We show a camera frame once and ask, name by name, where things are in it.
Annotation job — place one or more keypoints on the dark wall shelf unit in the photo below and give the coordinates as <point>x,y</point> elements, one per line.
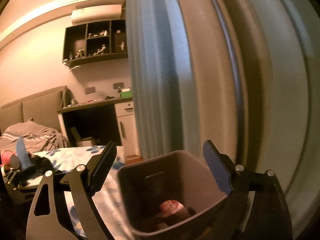
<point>94,42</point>

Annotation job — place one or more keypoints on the red paper cup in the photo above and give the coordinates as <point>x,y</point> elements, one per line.
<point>10,159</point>

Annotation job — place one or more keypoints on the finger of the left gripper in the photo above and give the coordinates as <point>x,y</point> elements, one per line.
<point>22,180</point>

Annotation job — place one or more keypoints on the brown plastic trash bin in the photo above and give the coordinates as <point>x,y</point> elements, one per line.
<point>176,176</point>

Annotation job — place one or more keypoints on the floral white blue duvet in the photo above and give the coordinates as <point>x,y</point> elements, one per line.
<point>100,179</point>

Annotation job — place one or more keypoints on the white air conditioner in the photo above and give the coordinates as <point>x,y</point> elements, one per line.
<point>100,12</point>

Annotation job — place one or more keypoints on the grey striped blanket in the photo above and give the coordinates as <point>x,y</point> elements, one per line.
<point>36,137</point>

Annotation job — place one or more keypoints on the dark desk with white cabinet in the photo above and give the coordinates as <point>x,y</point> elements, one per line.
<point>104,121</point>

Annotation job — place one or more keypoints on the green box on desk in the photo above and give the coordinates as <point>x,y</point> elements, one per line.
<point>126,93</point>

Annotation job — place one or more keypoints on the blue grey curtain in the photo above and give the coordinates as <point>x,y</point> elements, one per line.
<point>241,73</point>

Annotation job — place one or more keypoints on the blue foam net sleeve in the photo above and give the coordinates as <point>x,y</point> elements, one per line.
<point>23,155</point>

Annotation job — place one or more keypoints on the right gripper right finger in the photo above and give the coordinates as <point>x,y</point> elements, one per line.
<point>255,206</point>

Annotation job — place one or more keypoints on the white bin under desk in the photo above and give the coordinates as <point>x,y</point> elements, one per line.
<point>82,142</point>

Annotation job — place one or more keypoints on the red snack bag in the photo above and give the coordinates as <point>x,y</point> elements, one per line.
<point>173,209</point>

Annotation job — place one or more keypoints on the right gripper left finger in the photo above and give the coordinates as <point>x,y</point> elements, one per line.
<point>80,194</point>

